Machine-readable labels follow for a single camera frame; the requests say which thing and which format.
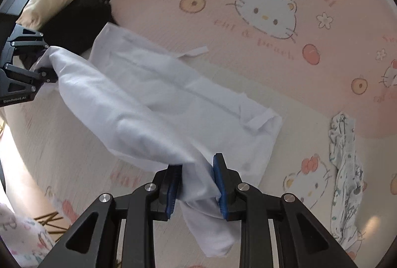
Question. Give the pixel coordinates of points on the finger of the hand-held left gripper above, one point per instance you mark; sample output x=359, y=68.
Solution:
x=40, y=77
x=28, y=38

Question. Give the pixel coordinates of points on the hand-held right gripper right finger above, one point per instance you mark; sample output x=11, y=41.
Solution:
x=220, y=193

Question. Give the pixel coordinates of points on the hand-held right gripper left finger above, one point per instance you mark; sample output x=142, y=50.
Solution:
x=172, y=193

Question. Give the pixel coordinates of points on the white t-shirt with navy trim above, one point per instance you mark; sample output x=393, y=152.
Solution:
x=124, y=106

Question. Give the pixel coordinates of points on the black folded garment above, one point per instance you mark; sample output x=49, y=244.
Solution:
x=80, y=16

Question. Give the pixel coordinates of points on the pink cream cartoon sofa cover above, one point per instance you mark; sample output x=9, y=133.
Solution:
x=279, y=85

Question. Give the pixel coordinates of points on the white patterned pyjama garment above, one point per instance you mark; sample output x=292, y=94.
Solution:
x=344, y=187

